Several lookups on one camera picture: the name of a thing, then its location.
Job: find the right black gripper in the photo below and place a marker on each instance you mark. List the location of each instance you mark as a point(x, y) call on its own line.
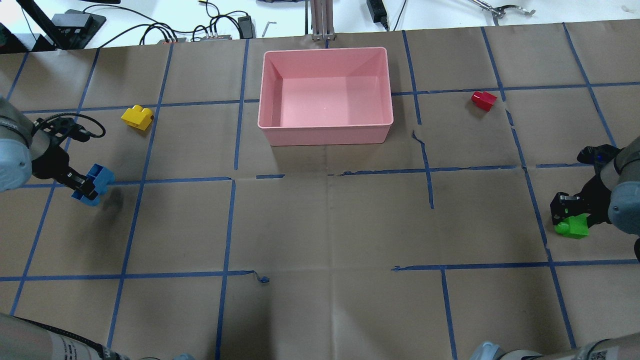
point(596, 192)

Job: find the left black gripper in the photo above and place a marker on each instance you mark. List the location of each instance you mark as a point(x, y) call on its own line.
point(50, 165)

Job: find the green toy block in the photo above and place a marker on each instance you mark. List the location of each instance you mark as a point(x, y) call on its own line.
point(573, 227)

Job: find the blue toy block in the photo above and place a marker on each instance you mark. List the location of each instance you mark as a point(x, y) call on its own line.
point(97, 181)

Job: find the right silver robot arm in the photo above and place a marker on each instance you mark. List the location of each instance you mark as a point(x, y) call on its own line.
point(611, 195)

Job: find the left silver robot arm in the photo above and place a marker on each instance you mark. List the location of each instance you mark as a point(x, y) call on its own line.
point(34, 149)

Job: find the pink plastic box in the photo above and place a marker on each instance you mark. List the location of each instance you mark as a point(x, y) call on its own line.
point(325, 96)

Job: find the yellow toy block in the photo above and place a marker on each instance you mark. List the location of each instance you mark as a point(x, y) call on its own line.
point(138, 117)

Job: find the red toy block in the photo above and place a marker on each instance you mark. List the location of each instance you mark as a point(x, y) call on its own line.
point(483, 100)

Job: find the black power adapter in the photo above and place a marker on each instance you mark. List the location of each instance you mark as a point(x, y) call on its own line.
point(246, 27)

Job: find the black power brick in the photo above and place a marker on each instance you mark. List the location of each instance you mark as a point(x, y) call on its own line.
point(378, 12)

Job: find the aluminium frame post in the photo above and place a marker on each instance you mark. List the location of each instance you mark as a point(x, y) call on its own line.
point(322, 20)

